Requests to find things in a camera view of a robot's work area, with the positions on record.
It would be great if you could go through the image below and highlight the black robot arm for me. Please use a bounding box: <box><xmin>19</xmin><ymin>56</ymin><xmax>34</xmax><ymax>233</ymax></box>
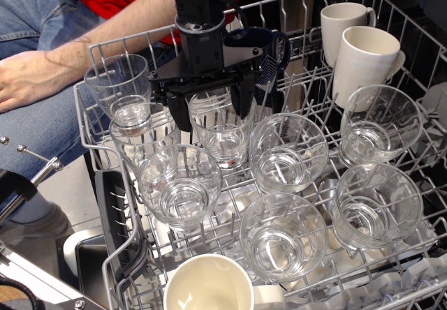
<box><xmin>149</xmin><ymin>0</ymin><xmax>263</xmax><ymax>132</ymax></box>

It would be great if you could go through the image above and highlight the white mug far back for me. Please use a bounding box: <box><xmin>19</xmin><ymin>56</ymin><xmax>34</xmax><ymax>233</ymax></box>
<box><xmin>320</xmin><ymin>2</ymin><xmax>376</xmax><ymax>68</ymax></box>

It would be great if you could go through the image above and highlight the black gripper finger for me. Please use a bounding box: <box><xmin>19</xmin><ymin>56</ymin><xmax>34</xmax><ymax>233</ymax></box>
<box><xmin>230</xmin><ymin>69</ymin><xmax>258</xmax><ymax>119</ymax></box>
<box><xmin>167</xmin><ymin>92</ymin><xmax>191</xmax><ymax>131</ymax></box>

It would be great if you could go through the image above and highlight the grey wire dishwasher rack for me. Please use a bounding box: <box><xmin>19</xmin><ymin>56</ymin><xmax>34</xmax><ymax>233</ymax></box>
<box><xmin>75</xmin><ymin>0</ymin><xmax>446</xmax><ymax>309</ymax></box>

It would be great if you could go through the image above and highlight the metal clamp with black handle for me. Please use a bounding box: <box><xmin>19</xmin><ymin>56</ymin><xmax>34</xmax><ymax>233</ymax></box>
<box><xmin>1</xmin><ymin>145</ymin><xmax>64</xmax><ymax>223</ymax></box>

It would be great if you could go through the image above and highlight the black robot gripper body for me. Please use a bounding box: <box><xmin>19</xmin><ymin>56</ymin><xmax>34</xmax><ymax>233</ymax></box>
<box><xmin>149</xmin><ymin>11</ymin><xmax>263</xmax><ymax>103</ymax></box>

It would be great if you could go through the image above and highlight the dark blue mug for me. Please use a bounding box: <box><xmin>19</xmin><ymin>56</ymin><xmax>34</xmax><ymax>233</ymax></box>
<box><xmin>223</xmin><ymin>27</ymin><xmax>291</xmax><ymax>73</ymax></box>

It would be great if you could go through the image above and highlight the clear glass cup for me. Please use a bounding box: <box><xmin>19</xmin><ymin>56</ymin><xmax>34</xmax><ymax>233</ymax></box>
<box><xmin>84</xmin><ymin>54</ymin><xmax>152</xmax><ymax>128</ymax></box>
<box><xmin>249</xmin><ymin>113</ymin><xmax>329</xmax><ymax>193</ymax></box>
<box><xmin>109</xmin><ymin>102</ymin><xmax>181</xmax><ymax>175</ymax></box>
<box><xmin>332</xmin><ymin>163</ymin><xmax>423</xmax><ymax>250</ymax></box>
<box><xmin>138</xmin><ymin>144</ymin><xmax>222</xmax><ymax>233</ymax></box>
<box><xmin>240</xmin><ymin>193</ymin><xmax>328</xmax><ymax>283</ymax></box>
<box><xmin>339</xmin><ymin>84</ymin><xmax>423</xmax><ymax>166</ymax></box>
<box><xmin>189</xmin><ymin>88</ymin><xmax>256</xmax><ymax>170</ymax></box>

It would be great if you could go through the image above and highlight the cream mug front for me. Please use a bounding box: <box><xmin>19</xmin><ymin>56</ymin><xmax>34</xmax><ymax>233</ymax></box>
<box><xmin>163</xmin><ymin>254</ymin><xmax>285</xmax><ymax>309</ymax></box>

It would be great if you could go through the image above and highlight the grey sneaker shoe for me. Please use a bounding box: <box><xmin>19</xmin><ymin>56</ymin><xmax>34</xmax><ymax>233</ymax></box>
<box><xmin>1</xmin><ymin>204</ymin><xmax>72</xmax><ymax>242</ymax></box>

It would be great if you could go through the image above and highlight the person's bare hand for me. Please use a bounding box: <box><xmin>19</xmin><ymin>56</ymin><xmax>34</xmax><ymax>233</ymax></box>
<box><xmin>1</xmin><ymin>50</ymin><xmax>78</xmax><ymax>113</ymax></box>

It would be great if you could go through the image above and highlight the white mug back right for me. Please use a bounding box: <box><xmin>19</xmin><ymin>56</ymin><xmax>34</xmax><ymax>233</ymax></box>
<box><xmin>332</xmin><ymin>26</ymin><xmax>406</xmax><ymax>108</ymax></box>

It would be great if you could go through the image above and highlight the white mug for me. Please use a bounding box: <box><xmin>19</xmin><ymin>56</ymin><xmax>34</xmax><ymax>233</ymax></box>
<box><xmin>320</xmin><ymin>2</ymin><xmax>376</xmax><ymax>68</ymax></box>
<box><xmin>332</xmin><ymin>26</ymin><xmax>406</xmax><ymax>108</ymax></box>

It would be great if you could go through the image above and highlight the person's bare forearm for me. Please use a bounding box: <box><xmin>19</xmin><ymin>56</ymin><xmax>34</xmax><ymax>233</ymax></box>
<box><xmin>52</xmin><ymin>0</ymin><xmax>176</xmax><ymax>80</ymax></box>

